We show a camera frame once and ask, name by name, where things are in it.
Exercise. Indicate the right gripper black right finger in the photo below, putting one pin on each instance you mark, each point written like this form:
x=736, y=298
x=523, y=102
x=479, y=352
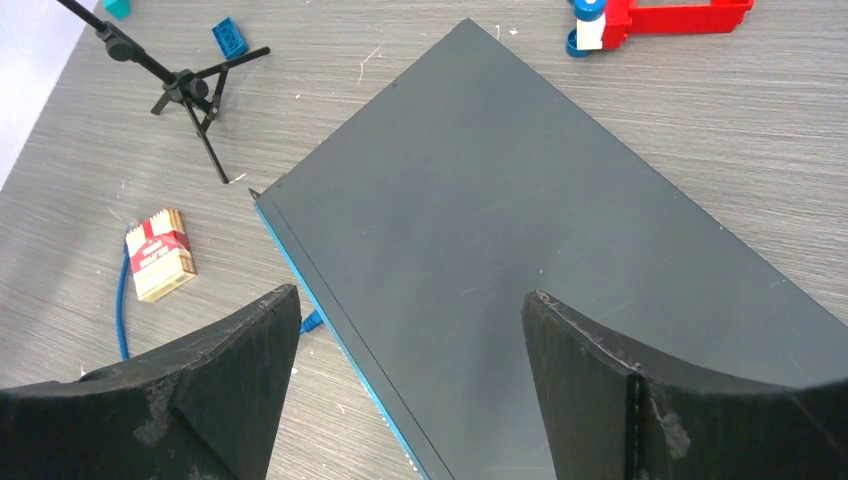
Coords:
x=616, y=408

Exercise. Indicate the teal toy block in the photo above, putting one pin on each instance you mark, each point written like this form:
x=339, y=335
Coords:
x=119, y=9

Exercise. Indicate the blue toy brick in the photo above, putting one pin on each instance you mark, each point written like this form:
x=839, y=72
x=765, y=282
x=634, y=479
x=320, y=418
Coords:
x=229, y=39

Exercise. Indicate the red white cigarette box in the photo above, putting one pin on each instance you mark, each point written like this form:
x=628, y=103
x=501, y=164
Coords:
x=160, y=256

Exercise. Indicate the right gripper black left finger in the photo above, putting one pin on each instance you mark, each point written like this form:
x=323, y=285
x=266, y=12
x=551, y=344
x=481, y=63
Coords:
x=204, y=406

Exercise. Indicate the dark grey network switch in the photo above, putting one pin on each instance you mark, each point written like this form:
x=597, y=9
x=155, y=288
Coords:
x=419, y=226

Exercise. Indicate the red blue toy truck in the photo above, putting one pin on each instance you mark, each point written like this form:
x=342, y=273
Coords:
x=607, y=24

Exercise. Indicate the black microphone tripod stand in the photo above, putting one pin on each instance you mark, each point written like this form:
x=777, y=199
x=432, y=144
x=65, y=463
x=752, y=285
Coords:
x=199, y=93

